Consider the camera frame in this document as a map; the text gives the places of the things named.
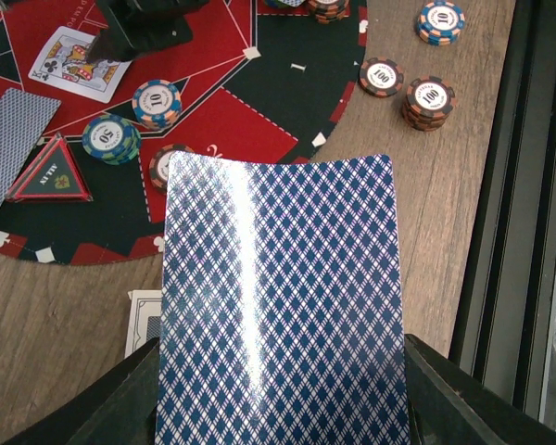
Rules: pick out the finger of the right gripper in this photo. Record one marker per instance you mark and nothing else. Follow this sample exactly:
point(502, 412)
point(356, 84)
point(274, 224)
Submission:
point(136, 28)

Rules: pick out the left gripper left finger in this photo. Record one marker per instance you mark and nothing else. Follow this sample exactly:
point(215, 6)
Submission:
point(119, 408)

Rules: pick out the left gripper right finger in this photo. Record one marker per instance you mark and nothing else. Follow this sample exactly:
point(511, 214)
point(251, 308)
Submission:
point(448, 406)

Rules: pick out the king of clubs card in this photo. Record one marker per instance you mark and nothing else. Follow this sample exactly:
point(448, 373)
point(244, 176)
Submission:
point(62, 64)

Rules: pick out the dealt blue card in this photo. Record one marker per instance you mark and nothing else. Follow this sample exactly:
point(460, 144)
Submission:
point(9, 153)

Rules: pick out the black triangular dealer button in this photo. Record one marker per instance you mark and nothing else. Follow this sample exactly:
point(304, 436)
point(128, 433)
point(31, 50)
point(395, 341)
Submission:
point(52, 175)

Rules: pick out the blue backed card deck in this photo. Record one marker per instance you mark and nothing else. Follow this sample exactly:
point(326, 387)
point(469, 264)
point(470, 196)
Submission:
point(281, 319)

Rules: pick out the orange black chip bottom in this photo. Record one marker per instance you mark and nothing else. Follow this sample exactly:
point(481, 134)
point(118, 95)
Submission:
point(327, 11)

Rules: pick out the orange black chip stack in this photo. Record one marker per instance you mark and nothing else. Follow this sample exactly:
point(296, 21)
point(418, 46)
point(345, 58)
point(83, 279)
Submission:
point(428, 103)

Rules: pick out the white playing card box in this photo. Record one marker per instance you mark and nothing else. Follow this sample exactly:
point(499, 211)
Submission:
point(144, 319)

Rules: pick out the round red black poker mat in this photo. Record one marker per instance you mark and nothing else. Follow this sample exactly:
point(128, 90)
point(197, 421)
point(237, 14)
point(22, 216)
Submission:
point(255, 83)

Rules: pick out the black aluminium front rail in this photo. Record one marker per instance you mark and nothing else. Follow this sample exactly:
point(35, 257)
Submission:
point(506, 321)

